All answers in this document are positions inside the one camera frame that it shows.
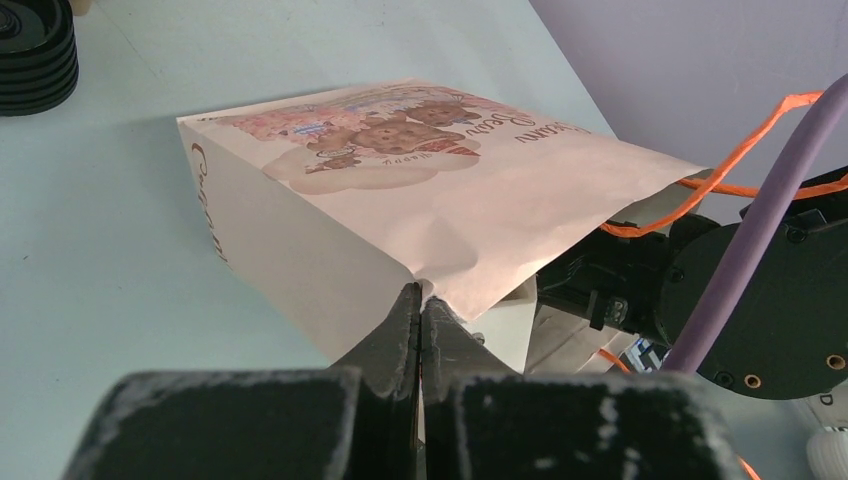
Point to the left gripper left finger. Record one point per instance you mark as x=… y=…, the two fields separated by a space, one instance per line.
x=356 y=419

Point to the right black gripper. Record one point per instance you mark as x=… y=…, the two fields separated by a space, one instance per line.
x=616 y=282

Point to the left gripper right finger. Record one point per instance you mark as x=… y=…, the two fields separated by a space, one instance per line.
x=485 y=421

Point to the beige paper bag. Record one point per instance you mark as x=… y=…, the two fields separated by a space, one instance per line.
x=331 y=203

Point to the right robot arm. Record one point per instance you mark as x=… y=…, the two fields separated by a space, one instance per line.
x=786 y=338

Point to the stack of black lids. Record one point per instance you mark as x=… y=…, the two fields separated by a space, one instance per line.
x=39 y=61

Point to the brown pulp cup carrier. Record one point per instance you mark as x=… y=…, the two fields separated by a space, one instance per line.
x=80 y=7

